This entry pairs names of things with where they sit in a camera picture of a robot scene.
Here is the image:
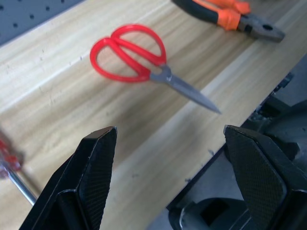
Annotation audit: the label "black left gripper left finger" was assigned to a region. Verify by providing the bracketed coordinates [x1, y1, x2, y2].
[18, 126, 118, 230]

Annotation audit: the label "blue perforated board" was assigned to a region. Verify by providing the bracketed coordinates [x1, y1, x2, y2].
[0, 0, 85, 46]

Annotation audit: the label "red handled scissors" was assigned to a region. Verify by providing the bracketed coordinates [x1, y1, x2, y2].
[90, 23, 222, 115]

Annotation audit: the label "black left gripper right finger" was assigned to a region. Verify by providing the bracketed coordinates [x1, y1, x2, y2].
[223, 124, 307, 230]

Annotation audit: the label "red handled screwdriver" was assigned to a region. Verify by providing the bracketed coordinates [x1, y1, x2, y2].
[0, 134, 38, 207]

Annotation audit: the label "black robot body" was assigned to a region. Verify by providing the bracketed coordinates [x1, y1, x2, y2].
[167, 71, 307, 230]

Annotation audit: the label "orange and black pliers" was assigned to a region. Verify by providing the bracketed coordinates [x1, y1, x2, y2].
[171, 0, 286, 44]

